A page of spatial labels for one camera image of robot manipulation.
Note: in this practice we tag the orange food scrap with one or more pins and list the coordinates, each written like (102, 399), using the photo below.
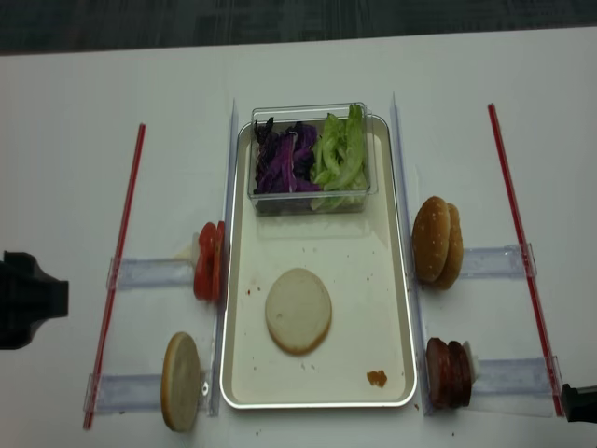
(377, 378)

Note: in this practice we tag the white pusher block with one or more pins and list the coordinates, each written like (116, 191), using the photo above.
(195, 249)
(473, 362)

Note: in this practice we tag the white pusher block right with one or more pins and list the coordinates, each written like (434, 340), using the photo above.
(473, 362)

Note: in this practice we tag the red rail strip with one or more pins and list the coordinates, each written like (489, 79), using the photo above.
(111, 294)
(522, 240)

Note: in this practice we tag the upper left clear holder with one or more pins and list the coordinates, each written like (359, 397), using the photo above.
(146, 273)

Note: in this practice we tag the rear brown meat patty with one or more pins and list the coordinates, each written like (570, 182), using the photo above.
(466, 377)

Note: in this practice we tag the right red rail strip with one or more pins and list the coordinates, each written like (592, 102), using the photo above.
(522, 240)

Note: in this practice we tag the white pusher block left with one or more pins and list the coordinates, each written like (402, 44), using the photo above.
(195, 249)

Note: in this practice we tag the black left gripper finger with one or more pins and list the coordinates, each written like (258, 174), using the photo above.
(29, 298)

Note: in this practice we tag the rear sesame top bun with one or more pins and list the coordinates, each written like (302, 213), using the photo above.
(454, 260)

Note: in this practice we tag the upper right clear holder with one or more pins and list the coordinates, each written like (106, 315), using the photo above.
(509, 261)

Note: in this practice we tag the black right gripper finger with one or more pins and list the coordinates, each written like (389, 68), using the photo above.
(579, 404)

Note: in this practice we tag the clear plastic salad box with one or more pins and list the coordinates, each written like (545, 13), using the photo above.
(315, 115)

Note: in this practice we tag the green lettuce leaves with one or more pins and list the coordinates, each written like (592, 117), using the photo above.
(340, 155)

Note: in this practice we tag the bun slice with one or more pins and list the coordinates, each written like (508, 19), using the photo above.
(298, 311)
(180, 387)

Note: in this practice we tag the lower left clear holder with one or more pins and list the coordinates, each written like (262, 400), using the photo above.
(113, 393)

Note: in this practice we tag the inner red tomato slice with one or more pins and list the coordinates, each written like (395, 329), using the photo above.
(217, 260)

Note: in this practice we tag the left red rail strip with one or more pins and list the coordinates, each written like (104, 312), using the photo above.
(111, 294)

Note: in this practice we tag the lower right clear holder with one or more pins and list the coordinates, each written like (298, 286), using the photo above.
(518, 376)

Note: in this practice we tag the middle brown meat patty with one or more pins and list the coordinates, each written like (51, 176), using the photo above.
(456, 375)

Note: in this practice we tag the purple cabbage leaves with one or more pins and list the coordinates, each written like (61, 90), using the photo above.
(285, 159)

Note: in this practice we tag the clear holder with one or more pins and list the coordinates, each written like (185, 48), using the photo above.
(509, 261)
(146, 273)
(518, 376)
(113, 393)

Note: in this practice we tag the cream rectangular metal tray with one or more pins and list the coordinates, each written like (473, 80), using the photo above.
(358, 256)

